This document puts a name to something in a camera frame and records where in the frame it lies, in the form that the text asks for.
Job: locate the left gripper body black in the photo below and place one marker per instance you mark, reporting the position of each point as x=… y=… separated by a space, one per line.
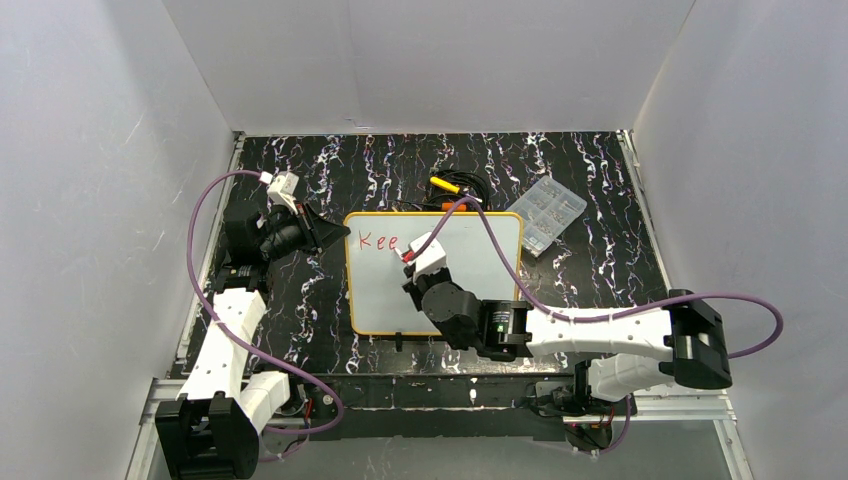
x=313 y=230

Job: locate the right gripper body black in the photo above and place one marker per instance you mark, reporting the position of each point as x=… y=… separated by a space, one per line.
x=416 y=279

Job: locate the white marker pen red ends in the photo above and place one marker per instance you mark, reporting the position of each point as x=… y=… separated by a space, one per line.
x=399 y=255

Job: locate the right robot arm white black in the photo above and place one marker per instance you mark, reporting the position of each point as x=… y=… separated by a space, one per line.
x=681 y=343

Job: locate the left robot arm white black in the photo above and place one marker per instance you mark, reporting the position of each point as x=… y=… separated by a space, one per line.
x=212 y=429

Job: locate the clear plastic screw box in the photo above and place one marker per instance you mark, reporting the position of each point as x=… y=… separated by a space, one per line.
x=547 y=208

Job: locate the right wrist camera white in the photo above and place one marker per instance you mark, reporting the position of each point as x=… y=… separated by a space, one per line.
x=423 y=258

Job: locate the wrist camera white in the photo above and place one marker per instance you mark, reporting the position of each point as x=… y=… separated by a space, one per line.
x=281 y=191
x=423 y=258

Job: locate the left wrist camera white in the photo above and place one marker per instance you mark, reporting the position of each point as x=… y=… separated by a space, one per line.
x=281 y=191

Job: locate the whiteboard with yellow frame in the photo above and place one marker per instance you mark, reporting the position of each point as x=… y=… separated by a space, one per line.
x=378 y=305

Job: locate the orange handled tool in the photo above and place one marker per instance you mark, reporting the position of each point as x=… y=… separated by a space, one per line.
x=453 y=206

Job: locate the yellow handled tool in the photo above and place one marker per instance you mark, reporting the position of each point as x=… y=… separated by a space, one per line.
x=444 y=185

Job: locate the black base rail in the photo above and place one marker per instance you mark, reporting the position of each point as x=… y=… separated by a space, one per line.
x=457 y=406

